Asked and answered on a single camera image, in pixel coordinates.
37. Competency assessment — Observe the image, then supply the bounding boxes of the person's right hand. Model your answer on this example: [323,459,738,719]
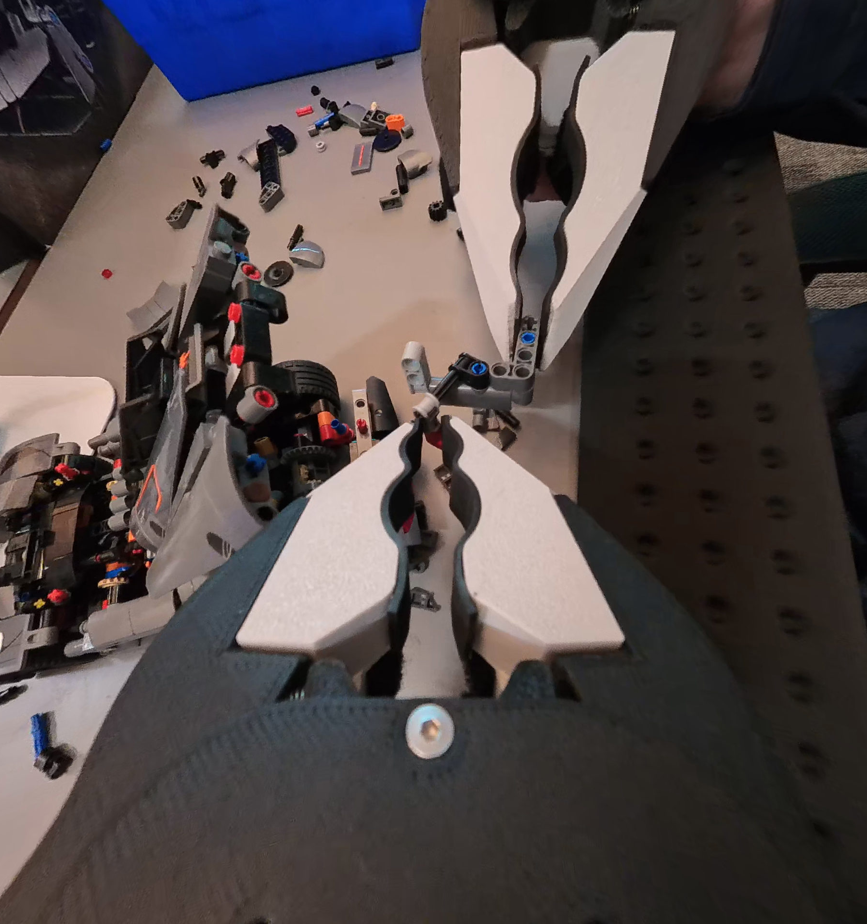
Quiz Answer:
[682,0,775,124]

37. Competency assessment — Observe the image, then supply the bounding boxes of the white booklet stand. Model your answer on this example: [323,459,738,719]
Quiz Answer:
[0,375,118,474]

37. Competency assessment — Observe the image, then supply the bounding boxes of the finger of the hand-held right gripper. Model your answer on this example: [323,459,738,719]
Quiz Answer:
[453,42,550,365]
[538,29,677,372]

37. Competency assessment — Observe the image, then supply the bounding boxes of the black grey lego car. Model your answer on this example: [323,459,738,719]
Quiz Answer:
[119,204,405,603]

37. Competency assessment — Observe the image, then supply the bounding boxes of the person's legs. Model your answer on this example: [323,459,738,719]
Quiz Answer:
[809,289,867,651]

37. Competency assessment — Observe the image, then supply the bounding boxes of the person's right forearm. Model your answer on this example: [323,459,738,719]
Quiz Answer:
[697,0,867,149]

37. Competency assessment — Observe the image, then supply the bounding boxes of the grey lego lever assembly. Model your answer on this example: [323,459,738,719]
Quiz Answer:
[401,314,539,452]

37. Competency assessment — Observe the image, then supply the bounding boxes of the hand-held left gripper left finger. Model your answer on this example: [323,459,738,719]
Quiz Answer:
[234,421,426,697]

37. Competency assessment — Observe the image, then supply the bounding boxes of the dark green chair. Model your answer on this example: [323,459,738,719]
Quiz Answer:
[787,166,867,308]

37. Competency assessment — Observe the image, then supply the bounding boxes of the dark lego set box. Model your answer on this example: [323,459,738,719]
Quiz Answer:
[0,0,154,277]

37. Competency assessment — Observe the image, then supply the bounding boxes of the scattered loose lego pieces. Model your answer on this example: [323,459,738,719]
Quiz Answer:
[165,54,452,290]

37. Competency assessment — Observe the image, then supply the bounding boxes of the blue plastic bin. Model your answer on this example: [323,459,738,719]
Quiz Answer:
[101,0,428,102]

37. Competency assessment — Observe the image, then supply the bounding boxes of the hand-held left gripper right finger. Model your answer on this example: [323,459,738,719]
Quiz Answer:
[439,415,627,697]

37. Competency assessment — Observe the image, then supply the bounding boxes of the black lego body section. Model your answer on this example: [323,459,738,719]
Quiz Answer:
[0,432,181,687]

